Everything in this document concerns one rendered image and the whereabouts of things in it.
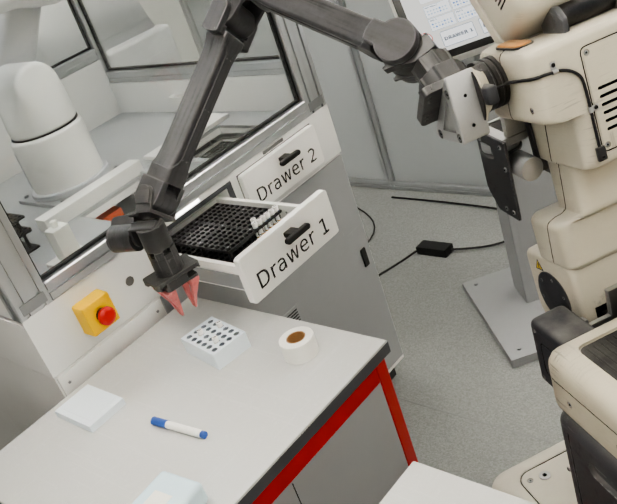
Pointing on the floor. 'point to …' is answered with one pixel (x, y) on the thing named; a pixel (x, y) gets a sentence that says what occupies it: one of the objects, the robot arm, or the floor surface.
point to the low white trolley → (221, 423)
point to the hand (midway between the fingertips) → (187, 307)
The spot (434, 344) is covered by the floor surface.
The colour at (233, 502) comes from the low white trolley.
